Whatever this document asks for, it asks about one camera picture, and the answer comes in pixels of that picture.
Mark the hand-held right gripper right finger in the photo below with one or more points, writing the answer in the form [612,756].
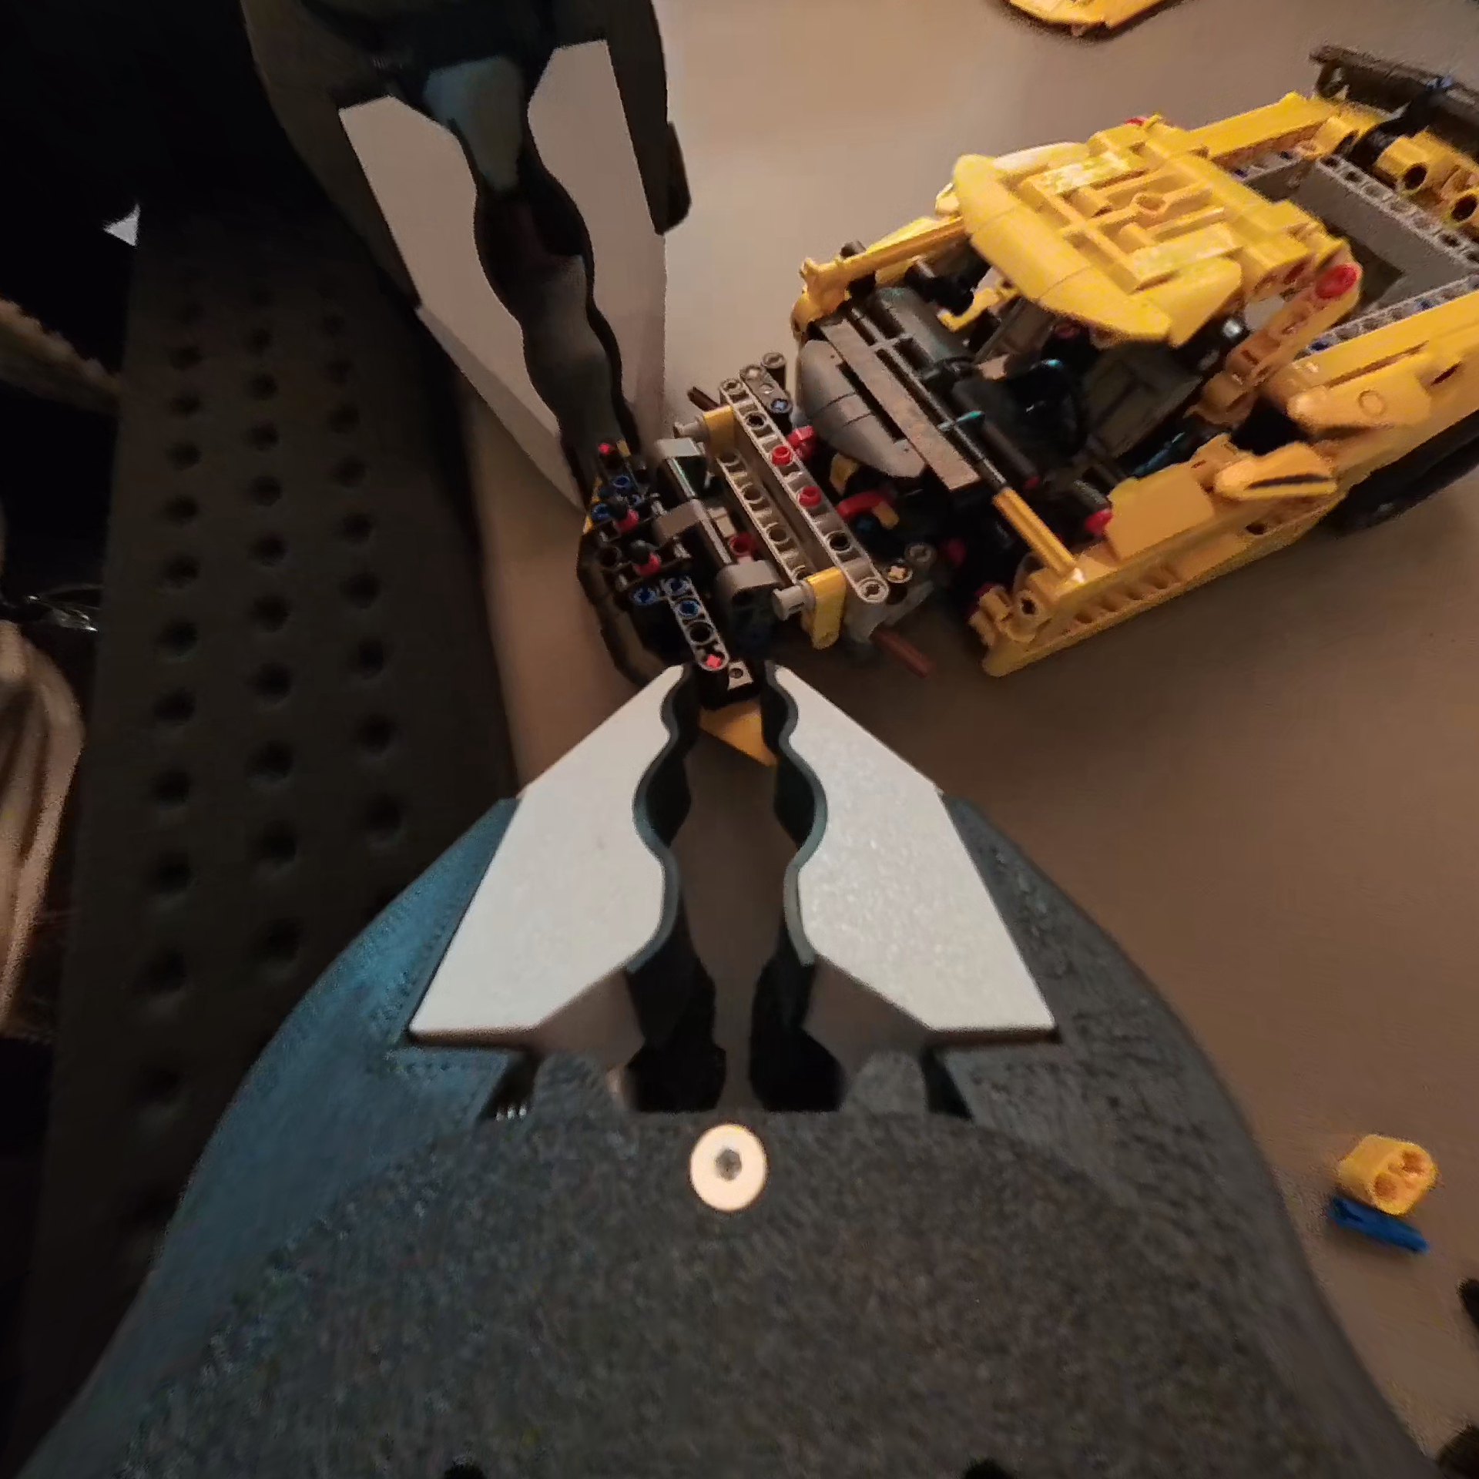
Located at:
[913,913]

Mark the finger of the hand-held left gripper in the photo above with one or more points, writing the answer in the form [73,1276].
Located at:
[439,231]
[631,231]

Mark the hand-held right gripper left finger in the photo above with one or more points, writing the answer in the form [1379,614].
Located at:
[543,913]

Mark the yellow toy brick car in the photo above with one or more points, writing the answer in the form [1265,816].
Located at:
[1097,381]

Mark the yellow toy car hood panel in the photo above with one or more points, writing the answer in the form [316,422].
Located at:
[1080,11]

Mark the yellow brick with blue pin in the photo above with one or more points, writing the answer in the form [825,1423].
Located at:
[1386,1186]

